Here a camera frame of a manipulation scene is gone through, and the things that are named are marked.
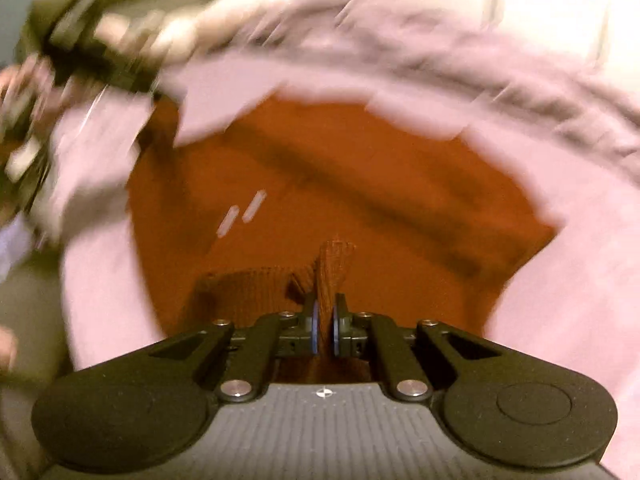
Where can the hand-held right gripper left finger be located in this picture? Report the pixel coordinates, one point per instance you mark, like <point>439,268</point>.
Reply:
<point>314,330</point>

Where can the crumpled purple duvet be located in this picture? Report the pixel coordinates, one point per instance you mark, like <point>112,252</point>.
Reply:
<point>500,60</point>

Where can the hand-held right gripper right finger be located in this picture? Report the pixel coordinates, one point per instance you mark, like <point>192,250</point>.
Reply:
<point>336,330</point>

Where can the rust brown buttoned cardigan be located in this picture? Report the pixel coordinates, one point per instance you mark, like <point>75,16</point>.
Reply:
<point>375,185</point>

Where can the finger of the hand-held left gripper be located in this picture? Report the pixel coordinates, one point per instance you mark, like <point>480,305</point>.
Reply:
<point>142,82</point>

